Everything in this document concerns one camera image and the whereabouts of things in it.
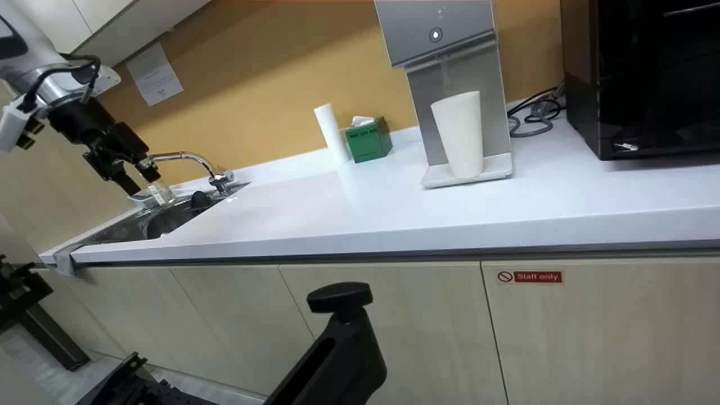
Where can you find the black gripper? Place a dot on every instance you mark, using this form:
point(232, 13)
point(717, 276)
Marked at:
point(92, 126)

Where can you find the white coffee cup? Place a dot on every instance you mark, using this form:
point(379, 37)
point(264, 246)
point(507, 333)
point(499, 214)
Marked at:
point(461, 135)

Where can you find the silver coffeemaker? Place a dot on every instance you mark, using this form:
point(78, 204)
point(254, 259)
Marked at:
point(451, 46)

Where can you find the steel sink basin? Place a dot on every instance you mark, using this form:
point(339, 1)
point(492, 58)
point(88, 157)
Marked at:
point(161, 218)

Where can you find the chrome sink faucet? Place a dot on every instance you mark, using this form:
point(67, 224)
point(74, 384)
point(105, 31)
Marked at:
point(192, 157)

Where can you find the grey counter edge clamp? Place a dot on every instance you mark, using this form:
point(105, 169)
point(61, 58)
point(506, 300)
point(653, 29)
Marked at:
point(61, 261)

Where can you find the white upper cabinet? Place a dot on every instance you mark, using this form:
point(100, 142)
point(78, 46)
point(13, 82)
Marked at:
point(113, 22)

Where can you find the black metal stand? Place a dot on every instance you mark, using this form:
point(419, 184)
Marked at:
point(31, 306)

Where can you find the white paper roll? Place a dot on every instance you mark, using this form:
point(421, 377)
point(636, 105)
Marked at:
point(331, 130)

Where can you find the black chair base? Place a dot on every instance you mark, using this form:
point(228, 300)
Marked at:
point(143, 385)

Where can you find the green tissue box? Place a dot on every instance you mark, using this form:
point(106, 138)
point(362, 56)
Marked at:
point(371, 141)

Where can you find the red warning sticker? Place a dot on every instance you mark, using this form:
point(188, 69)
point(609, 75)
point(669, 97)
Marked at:
point(530, 278)

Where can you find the beige cabinet door with sticker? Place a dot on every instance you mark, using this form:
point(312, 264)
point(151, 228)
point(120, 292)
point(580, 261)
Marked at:
point(616, 339)

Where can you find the black microwave oven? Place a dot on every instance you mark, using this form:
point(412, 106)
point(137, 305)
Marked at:
point(653, 75)

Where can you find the white paper wall note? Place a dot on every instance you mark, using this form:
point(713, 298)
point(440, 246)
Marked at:
point(154, 72)

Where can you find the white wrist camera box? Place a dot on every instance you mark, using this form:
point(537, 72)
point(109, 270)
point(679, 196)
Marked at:
point(15, 126)

